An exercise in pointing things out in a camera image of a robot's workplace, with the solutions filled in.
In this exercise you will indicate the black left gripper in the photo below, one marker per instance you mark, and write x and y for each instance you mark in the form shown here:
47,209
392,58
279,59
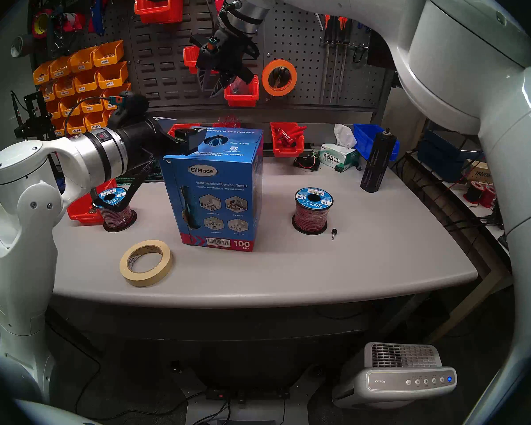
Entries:
148,143

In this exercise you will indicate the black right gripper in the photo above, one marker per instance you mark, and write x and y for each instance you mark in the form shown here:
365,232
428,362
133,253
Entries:
230,61

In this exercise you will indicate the blue shop towel box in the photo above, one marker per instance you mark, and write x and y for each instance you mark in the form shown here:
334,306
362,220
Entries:
221,198

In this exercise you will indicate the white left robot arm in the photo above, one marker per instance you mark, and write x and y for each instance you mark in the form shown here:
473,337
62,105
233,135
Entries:
22,260

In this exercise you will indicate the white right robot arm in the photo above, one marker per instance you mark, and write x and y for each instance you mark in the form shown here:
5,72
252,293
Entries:
469,52

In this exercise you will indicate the red bin with plastic bag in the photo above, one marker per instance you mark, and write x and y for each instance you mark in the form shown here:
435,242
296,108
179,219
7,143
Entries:
248,100

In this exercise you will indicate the dark grey pegboard panel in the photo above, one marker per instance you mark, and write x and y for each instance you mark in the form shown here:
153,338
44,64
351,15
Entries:
168,74

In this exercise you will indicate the orange tape roll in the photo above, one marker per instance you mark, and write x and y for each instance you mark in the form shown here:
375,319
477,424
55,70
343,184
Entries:
265,78

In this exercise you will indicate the yellow bin labelled M2.5-5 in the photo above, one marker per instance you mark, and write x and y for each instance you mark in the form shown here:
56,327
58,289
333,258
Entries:
96,125

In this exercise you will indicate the yellow bin labelled M3-4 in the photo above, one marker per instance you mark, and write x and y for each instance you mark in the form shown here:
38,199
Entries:
113,79

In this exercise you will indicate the red bin with red tools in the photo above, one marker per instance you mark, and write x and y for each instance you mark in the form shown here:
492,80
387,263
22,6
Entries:
287,150

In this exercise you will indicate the yellow bin labelled M3X6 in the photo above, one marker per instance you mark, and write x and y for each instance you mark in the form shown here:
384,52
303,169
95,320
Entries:
108,56

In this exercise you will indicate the black circuit board device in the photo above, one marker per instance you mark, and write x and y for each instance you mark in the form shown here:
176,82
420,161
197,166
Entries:
307,162

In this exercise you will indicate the orange black screwdriver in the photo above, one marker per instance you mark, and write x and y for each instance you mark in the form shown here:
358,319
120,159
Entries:
341,28
328,25

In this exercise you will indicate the blue hand tool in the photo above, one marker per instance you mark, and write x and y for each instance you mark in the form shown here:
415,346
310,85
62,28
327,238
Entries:
98,17

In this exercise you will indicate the Kimtech tissue box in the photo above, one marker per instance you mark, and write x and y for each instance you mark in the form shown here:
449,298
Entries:
336,158

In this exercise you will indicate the black metal stand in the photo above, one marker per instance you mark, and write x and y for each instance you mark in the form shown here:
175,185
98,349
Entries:
34,114

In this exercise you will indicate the beige masking tape roll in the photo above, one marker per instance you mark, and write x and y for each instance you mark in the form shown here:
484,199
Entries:
145,280

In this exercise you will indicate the blue plastic bin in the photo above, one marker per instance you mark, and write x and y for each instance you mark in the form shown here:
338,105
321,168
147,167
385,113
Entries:
363,136

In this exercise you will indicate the black monitor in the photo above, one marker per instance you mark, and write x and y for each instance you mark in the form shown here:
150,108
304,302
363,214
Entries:
380,52

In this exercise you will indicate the red yellow tape roll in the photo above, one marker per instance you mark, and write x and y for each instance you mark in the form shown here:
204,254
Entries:
37,30

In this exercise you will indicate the black cylindrical bottle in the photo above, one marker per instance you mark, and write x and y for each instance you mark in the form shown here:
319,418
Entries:
376,163

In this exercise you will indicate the blue equipment case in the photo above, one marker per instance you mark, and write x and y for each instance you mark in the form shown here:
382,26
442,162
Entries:
438,158

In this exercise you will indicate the black power strip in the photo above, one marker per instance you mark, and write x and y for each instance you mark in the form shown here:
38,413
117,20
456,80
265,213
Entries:
248,394

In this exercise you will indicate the small cardboard box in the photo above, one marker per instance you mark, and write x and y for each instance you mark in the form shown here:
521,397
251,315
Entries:
480,174

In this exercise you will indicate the white air purifier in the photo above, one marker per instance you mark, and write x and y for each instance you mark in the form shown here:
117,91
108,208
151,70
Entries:
402,380

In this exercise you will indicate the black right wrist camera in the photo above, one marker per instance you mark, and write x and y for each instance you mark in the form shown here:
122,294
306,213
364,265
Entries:
225,52

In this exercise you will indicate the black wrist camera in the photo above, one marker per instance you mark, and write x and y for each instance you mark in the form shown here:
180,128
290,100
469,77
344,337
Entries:
225,52
130,107

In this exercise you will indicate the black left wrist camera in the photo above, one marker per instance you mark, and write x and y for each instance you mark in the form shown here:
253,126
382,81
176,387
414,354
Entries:
130,107

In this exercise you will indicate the grey duct tape roll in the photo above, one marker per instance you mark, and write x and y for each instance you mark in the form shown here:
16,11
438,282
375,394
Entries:
24,45

